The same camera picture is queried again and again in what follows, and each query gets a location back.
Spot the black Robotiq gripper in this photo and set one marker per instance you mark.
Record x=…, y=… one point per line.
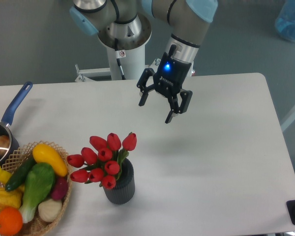
x=167, y=81

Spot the red tulip bouquet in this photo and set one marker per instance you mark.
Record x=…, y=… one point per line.
x=103, y=162

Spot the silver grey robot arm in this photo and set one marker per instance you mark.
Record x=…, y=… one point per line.
x=123, y=28

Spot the dark grey ribbed vase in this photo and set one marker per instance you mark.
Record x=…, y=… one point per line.
x=124, y=189

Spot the yellow squash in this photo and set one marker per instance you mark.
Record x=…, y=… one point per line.
x=44, y=153

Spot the purple red radish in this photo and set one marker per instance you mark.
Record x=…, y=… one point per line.
x=60, y=189

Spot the green bok choy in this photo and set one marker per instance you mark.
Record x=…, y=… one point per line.
x=38, y=185

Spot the white garlic bulb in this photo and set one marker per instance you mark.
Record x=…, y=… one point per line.
x=48, y=210

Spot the dark green cucumber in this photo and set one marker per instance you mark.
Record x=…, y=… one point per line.
x=20, y=175

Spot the small yellow banana pepper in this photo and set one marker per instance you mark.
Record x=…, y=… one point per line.
x=5, y=176

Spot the yellow gourd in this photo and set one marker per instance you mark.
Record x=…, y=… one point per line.
x=10, y=199

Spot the orange fruit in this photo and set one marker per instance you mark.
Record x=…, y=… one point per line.
x=11, y=221

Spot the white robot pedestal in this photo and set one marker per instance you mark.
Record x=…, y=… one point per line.
x=131, y=63

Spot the blue handled saucepan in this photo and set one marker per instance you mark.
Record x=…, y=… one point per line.
x=8, y=117

